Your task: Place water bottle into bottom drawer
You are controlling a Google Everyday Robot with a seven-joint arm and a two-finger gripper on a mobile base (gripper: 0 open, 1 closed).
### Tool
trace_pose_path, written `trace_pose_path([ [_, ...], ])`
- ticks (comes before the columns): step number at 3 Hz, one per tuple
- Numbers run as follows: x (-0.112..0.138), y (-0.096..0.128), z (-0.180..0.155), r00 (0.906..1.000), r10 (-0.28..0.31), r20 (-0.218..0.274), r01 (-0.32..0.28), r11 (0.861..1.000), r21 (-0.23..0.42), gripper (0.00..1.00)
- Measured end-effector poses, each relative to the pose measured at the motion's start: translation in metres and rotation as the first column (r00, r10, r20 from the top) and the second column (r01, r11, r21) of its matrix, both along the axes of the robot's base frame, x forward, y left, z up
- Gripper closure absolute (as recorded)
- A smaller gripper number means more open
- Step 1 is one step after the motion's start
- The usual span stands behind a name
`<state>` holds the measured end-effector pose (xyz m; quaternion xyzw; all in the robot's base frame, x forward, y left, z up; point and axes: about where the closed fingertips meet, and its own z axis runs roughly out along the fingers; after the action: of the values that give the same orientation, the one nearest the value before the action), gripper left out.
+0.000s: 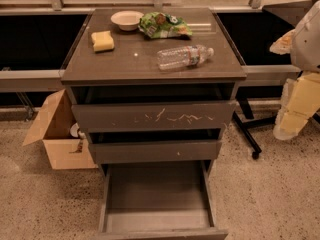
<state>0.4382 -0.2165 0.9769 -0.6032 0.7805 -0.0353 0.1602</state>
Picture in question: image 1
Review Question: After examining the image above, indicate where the middle cabinet drawer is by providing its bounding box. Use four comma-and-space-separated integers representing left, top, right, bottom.
89, 140, 222, 164

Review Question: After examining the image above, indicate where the white cup in box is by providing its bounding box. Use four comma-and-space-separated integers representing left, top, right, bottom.
70, 123, 86, 139

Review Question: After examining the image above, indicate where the dark brown drawer cabinet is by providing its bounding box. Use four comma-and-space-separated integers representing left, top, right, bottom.
60, 7, 248, 240

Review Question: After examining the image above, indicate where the open bottom cabinet drawer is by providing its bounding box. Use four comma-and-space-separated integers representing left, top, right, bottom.
92, 161, 228, 240

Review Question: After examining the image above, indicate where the black rolling stand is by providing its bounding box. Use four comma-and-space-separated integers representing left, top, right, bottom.
233, 99, 320, 161

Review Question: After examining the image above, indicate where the white paper bowl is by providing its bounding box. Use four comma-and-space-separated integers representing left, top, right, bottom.
111, 11, 143, 31

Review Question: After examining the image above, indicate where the clear plastic water bottle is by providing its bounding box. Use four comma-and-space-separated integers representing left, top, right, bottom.
157, 45, 214, 71

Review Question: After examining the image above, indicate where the top cabinet drawer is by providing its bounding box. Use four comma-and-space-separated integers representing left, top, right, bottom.
72, 101, 236, 133

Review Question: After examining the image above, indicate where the green snack bag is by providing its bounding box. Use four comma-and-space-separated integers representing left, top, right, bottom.
138, 12, 192, 39

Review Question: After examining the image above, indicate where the yellow sponge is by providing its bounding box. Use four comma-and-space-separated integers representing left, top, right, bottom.
91, 31, 115, 52

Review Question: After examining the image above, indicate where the open cardboard box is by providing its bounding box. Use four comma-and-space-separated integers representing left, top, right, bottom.
23, 90, 96, 170

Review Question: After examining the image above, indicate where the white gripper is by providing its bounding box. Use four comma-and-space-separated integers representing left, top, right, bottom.
269, 1, 320, 140

